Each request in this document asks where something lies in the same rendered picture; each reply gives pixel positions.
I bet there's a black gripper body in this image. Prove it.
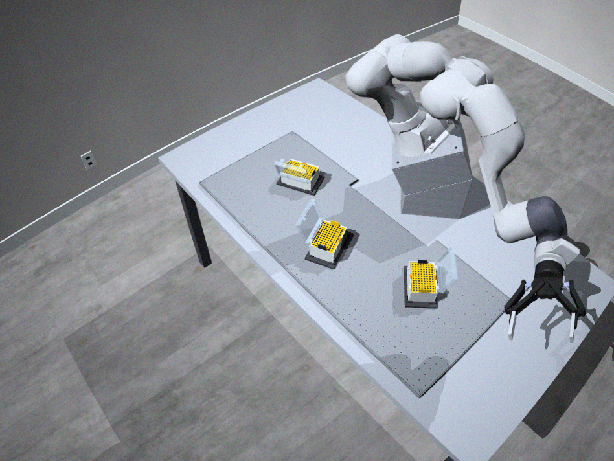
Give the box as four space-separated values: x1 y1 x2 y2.
531 260 563 299

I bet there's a yellow tip rack insert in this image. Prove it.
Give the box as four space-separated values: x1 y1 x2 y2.
312 220 345 253
286 161 318 179
410 260 436 293

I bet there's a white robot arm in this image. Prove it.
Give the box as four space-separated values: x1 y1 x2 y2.
345 34 580 270

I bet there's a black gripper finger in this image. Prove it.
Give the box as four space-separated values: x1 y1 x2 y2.
549 280 586 343
504 280 544 340

